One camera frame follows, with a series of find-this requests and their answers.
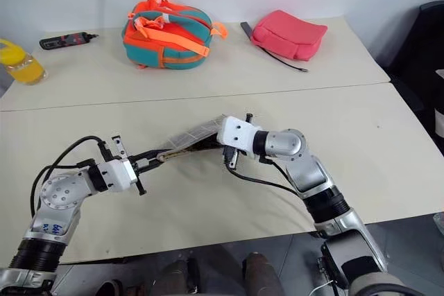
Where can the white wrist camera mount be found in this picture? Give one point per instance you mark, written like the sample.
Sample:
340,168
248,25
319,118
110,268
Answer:
116,176
237,133

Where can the pink fabric bag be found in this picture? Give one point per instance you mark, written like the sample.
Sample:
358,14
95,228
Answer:
289,34

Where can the dark rounded shape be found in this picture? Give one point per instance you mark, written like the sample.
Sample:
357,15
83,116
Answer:
262,275

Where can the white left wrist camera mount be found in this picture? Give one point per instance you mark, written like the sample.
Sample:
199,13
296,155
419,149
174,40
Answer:
116,176

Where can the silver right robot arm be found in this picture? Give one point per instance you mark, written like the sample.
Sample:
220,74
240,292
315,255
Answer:
314,174

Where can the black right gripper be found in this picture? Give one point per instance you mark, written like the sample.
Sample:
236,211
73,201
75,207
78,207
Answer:
230,157

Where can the clear plastic zip bag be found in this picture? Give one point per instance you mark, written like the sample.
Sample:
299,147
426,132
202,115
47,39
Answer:
194,134

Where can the black and red handheld device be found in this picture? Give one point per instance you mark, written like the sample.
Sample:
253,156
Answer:
66,40

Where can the yellow drink bottle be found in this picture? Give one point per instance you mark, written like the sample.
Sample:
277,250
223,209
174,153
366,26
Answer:
22,65

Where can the black chair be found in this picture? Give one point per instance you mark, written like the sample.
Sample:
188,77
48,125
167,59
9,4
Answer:
421,53

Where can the orange and teal backpack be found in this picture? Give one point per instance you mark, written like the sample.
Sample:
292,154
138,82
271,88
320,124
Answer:
166,37

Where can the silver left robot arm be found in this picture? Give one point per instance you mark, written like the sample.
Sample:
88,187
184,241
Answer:
57,193

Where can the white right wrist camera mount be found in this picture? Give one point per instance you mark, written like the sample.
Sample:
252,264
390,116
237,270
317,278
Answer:
237,133

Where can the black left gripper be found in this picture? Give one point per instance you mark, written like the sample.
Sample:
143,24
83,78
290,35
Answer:
119,148

